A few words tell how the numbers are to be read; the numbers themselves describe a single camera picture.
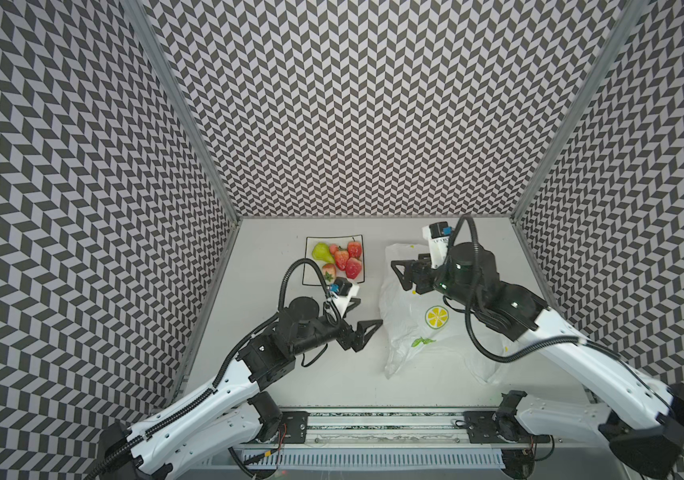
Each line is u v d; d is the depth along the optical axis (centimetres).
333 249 105
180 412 43
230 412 60
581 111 84
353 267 98
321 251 102
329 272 96
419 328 77
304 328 51
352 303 70
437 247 59
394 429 74
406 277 60
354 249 103
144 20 72
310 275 56
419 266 58
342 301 59
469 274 47
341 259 102
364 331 59
